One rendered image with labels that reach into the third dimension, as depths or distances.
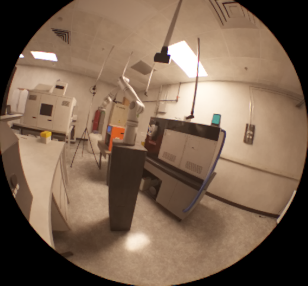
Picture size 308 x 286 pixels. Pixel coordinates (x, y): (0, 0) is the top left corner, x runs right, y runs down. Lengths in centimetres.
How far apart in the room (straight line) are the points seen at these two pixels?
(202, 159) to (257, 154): 149
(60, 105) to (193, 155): 191
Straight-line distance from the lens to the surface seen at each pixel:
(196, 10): 161
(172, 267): 137
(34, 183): 63
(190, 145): 124
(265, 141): 242
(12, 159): 40
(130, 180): 75
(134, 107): 69
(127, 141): 71
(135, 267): 128
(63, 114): 159
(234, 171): 234
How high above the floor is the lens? 127
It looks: 3 degrees down
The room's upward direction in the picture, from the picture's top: 13 degrees clockwise
